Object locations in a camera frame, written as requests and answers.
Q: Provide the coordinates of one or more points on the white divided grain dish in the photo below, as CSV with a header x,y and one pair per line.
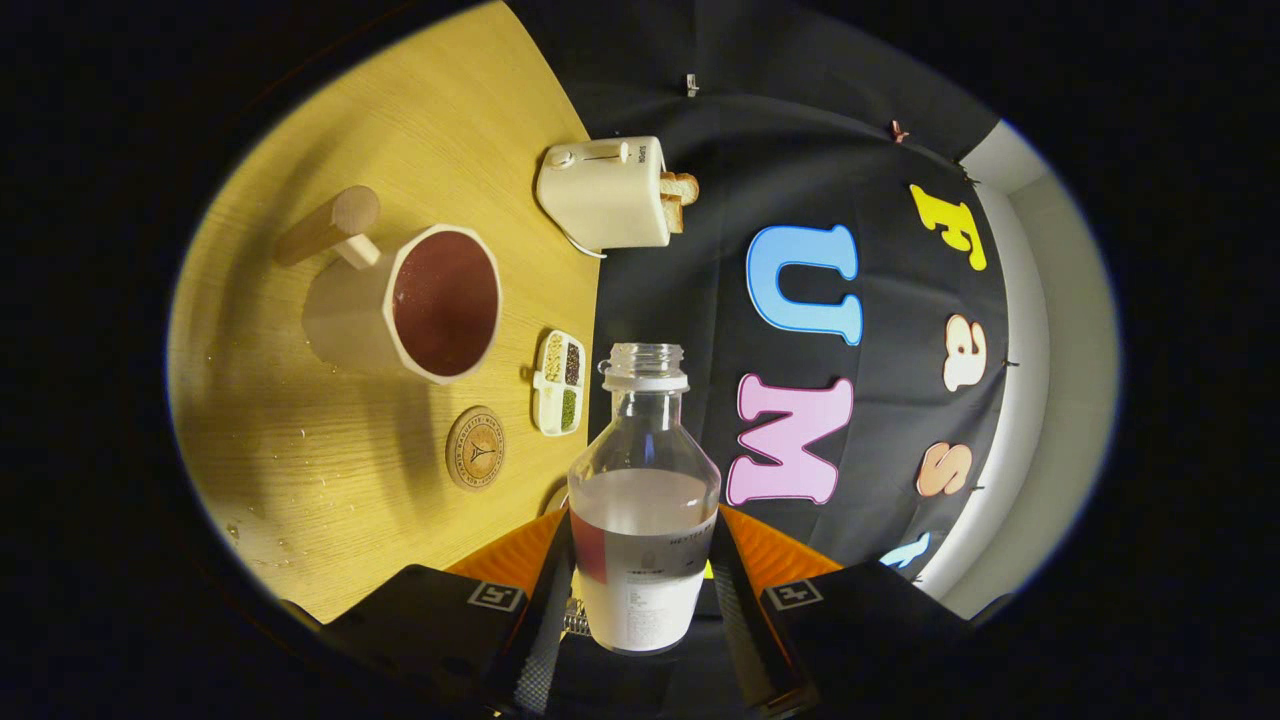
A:
x,y
559,384

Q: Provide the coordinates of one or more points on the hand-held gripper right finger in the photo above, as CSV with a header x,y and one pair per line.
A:
x,y
740,630

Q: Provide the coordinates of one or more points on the wooden table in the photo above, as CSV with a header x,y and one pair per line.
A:
x,y
300,480

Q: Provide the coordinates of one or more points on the clear juice bottle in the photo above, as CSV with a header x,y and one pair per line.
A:
x,y
640,560

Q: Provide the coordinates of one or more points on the black backdrop cloth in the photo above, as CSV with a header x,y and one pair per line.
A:
x,y
700,300

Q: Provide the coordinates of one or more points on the cream toaster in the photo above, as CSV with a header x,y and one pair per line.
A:
x,y
600,195

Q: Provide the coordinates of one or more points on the toast slice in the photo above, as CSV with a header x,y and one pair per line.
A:
x,y
682,187
672,215

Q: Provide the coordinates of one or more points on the round wooden coaster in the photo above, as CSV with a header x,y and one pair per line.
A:
x,y
476,448

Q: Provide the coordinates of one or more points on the white round plate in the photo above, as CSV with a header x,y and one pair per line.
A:
x,y
556,500

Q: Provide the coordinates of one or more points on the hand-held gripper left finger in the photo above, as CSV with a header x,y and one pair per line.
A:
x,y
545,640

